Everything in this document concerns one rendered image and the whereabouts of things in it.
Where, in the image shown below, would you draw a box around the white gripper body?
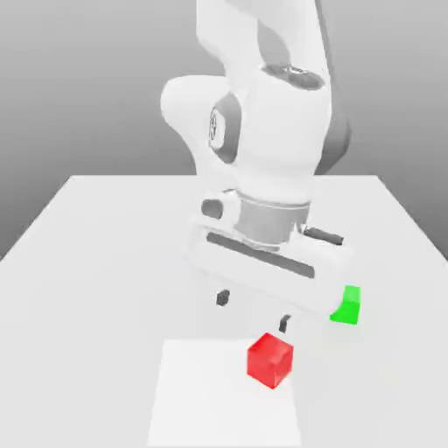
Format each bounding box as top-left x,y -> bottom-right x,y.
183,213 -> 355,322

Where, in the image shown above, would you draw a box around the small red cube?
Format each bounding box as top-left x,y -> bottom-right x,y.
246,332 -> 294,390

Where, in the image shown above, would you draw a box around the small green cube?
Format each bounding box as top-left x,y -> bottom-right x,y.
329,284 -> 362,326

